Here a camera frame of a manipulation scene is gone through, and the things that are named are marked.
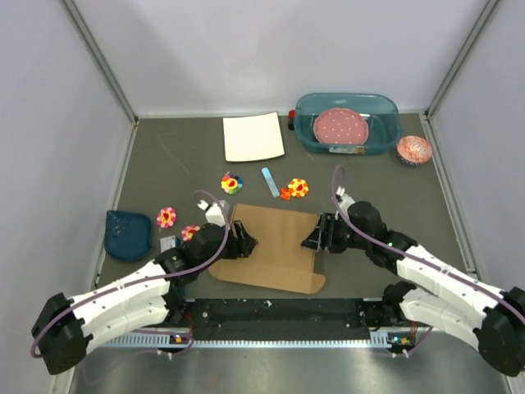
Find white square plate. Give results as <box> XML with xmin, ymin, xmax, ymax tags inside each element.
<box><xmin>222</xmin><ymin>112</ymin><xmax>285</xmax><ymax>163</ymax></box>

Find orange maple leaf charm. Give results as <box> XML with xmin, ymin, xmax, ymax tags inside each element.
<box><xmin>281</xmin><ymin>187</ymin><xmax>292</xmax><ymax>200</ymax></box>

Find grey slotted cable duct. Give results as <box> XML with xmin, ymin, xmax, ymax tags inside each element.
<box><xmin>100</xmin><ymin>332</ymin><xmax>415</xmax><ymax>349</ymax></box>

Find yellow orange sunflower plush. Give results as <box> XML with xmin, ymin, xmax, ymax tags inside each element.
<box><xmin>288</xmin><ymin>178</ymin><xmax>309</xmax><ymax>198</ymax></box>

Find teal plastic basin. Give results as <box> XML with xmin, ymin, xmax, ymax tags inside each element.
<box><xmin>294</xmin><ymin>93</ymin><xmax>403</xmax><ymax>155</ymax></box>

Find aluminium frame post left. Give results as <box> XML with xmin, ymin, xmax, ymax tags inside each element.
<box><xmin>59</xmin><ymin>0</ymin><xmax>139</xmax><ymax>124</ymax></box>

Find rainbow flower plush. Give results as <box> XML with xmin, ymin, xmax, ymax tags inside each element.
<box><xmin>221</xmin><ymin>173</ymin><xmax>243</xmax><ymax>195</ymax></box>

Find aluminium frame post right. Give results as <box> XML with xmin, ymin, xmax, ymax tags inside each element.
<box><xmin>424</xmin><ymin>0</ymin><xmax>502</xmax><ymax>119</ymax></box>

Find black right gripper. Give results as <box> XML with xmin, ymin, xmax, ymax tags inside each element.
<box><xmin>301</xmin><ymin>212</ymin><xmax>371</xmax><ymax>253</ymax></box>

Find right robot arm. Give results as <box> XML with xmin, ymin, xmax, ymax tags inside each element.
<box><xmin>301</xmin><ymin>201</ymin><xmax>524</xmax><ymax>377</ymax></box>

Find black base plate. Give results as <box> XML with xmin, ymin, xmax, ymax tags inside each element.
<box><xmin>138</xmin><ymin>298</ymin><xmax>435</xmax><ymax>332</ymax></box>

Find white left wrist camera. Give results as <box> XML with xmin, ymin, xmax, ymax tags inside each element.
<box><xmin>197</xmin><ymin>199</ymin><xmax>230</xmax><ymax>227</ymax></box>

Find pink flower plush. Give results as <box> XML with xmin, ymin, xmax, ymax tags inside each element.
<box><xmin>156</xmin><ymin>207</ymin><xmax>177</xmax><ymax>229</ymax></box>
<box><xmin>180</xmin><ymin>225</ymin><xmax>201</xmax><ymax>241</ymax></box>

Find red capped small bottle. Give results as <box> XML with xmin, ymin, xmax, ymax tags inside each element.
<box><xmin>287</xmin><ymin>109</ymin><xmax>296</xmax><ymax>131</ymax></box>

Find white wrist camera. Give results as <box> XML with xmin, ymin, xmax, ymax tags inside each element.
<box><xmin>336</xmin><ymin>186</ymin><xmax>355</xmax><ymax>215</ymax></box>
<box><xmin>197</xmin><ymin>199</ymin><xmax>230</xmax><ymax>227</ymax></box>

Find brown cardboard box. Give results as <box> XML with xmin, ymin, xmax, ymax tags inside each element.
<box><xmin>209</xmin><ymin>204</ymin><xmax>326</xmax><ymax>295</ymax></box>

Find blue packet under arm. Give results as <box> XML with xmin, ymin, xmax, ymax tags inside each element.
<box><xmin>160</xmin><ymin>236</ymin><xmax>180</xmax><ymax>253</ymax></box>

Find pink dotted plate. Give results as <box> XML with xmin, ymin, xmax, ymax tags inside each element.
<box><xmin>313</xmin><ymin>108</ymin><xmax>369</xmax><ymax>144</ymax></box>

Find blue highlighter marker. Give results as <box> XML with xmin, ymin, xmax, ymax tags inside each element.
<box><xmin>261</xmin><ymin>167</ymin><xmax>280</xmax><ymax>198</ymax></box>

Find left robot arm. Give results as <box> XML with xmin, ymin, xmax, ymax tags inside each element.
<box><xmin>30</xmin><ymin>221</ymin><xmax>258</xmax><ymax>375</ymax></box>

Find aluminium frame post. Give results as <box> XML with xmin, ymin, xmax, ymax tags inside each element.
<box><xmin>424</xmin><ymin>0</ymin><xmax>502</xmax><ymax>119</ymax></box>
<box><xmin>59</xmin><ymin>0</ymin><xmax>139</xmax><ymax>124</ymax></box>

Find dark blue cloth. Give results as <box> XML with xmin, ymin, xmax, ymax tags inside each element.
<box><xmin>104</xmin><ymin>210</ymin><xmax>153</xmax><ymax>262</ymax></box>

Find red patterned bowl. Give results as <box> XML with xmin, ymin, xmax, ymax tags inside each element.
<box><xmin>396</xmin><ymin>135</ymin><xmax>433</xmax><ymax>167</ymax></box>

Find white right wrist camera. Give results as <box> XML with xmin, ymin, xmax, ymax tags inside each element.
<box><xmin>336</xmin><ymin>186</ymin><xmax>355</xmax><ymax>215</ymax></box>

